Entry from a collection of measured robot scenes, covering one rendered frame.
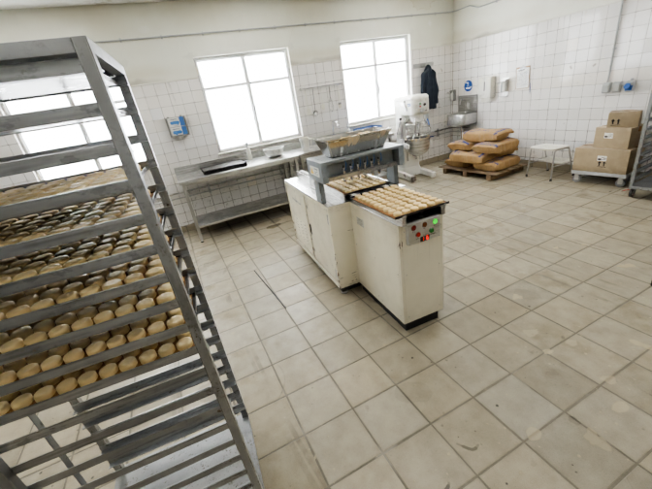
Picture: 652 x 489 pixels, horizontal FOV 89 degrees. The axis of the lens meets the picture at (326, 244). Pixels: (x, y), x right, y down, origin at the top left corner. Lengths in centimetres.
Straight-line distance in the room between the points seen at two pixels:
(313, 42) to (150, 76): 245
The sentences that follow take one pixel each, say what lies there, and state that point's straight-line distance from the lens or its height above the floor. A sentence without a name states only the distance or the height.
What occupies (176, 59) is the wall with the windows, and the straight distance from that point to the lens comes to 550.
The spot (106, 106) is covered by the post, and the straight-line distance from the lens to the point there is 94.
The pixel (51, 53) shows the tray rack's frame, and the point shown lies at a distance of 96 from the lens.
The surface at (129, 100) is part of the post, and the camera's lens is 138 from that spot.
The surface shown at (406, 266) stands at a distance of 221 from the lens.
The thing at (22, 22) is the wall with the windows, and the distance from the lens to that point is 566.
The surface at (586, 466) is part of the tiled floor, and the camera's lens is 208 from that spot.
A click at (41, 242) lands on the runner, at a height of 141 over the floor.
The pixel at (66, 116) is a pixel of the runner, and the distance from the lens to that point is 98.
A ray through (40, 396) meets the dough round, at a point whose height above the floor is 97.
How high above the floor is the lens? 164
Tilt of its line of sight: 24 degrees down
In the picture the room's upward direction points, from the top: 9 degrees counter-clockwise
